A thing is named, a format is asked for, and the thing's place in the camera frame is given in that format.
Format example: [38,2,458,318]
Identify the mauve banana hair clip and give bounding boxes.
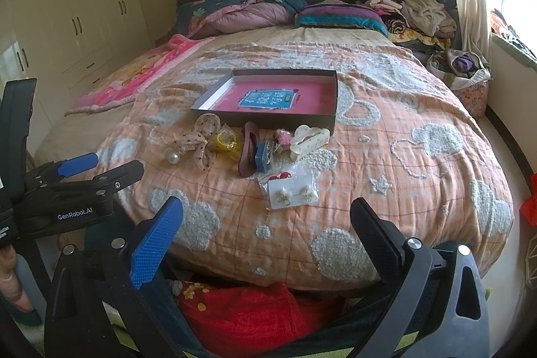
[239,122,259,177]

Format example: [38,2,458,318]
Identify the yellow rings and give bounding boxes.
[207,122,244,162]

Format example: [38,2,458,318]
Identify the polka dot fabric bow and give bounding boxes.
[164,113,222,171]

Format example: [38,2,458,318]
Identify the white flower earrings card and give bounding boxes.
[267,174,320,210]

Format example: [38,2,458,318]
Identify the blue rectangular hair clip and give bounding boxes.
[254,141,275,173]

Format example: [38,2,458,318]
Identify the cream cloud claw clip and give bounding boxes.
[289,124,330,162]

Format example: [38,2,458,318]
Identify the pink fluffy hair clip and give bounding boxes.
[273,129,293,151]

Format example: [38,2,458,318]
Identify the red cherry earrings bag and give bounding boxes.
[257,163,310,194]

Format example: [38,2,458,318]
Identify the person's left hand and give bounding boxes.
[0,245,34,313]

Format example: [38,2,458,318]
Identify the pink cartoon blanket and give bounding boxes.
[65,34,214,115]

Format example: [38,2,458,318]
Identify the orange cloud pattern quilt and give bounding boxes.
[97,40,514,292]

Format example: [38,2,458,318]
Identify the red patterned cloth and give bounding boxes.
[175,282,344,357]

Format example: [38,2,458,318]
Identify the cream built-in wardrobe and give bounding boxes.
[1,0,152,153]

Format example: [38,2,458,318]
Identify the shallow brown cardboard box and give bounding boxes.
[191,69,339,132]

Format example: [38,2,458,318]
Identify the floral fabric basket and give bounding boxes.
[426,49,491,120]

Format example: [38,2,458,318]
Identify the pile of clothes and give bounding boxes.
[357,0,458,54]

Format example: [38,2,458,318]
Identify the pink and navy duvet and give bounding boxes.
[167,0,308,40]

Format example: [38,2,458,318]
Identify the purple teal striped pillow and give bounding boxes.
[295,2,389,37]

